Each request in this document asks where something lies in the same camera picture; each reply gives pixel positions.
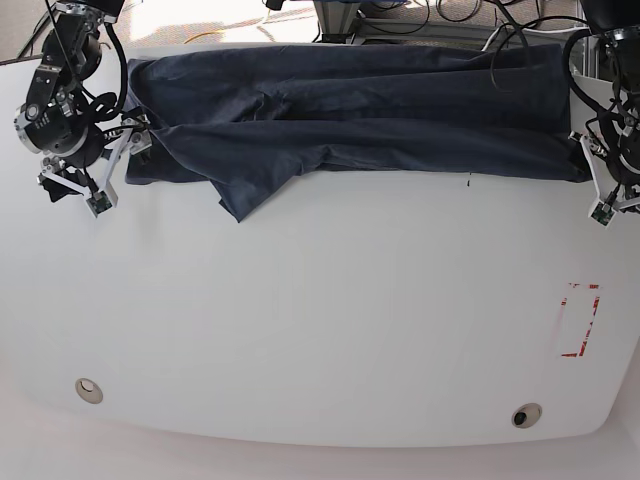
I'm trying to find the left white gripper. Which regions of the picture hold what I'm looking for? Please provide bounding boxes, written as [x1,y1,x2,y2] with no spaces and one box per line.
[569,131,639,228]

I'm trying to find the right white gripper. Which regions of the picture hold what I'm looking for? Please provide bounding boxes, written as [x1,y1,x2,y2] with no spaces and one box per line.
[37,112,152,209]

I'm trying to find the dark blue t-shirt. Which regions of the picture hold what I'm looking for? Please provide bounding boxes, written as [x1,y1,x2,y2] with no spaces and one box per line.
[126,44,591,221]

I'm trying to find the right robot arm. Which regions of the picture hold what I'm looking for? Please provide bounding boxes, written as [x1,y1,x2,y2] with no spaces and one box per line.
[14,1,152,216]

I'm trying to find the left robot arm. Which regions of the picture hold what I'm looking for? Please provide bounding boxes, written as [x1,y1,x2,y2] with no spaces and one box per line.
[563,1,639,227]

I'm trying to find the red tape rectangle marking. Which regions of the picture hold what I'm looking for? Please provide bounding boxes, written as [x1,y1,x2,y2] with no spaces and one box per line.
[556,283,602,358]

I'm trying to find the left table grommet hole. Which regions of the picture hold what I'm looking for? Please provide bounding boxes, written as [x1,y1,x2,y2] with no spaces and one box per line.
[75,378,104,405]

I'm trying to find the table grommet hole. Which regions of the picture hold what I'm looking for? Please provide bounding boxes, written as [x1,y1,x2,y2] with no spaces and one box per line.
[511,403,543,429]
[75,378,104,405]

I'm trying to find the right table grommet hole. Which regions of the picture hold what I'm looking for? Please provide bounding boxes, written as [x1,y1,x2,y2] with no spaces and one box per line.
[511,403,543,429]

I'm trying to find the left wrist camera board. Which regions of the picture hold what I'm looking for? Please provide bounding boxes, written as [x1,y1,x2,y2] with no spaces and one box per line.
[590,201,616,228]

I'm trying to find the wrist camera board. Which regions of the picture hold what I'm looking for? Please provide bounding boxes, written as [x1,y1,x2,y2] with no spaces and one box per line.
[86,191,113,218]
[590,201,616,228]

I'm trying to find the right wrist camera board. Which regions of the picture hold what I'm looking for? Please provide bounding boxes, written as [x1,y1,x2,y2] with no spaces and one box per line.
[86,191,113,218]

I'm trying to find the yellow cable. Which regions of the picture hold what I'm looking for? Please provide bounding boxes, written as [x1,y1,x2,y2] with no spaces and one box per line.
[182,29,224,45]

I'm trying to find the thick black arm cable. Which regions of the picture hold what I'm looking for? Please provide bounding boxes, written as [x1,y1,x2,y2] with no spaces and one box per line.
[489,9,591,94]

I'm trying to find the aluminium frame rail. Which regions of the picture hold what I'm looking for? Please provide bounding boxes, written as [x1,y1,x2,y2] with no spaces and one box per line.
[313,1,586,50]

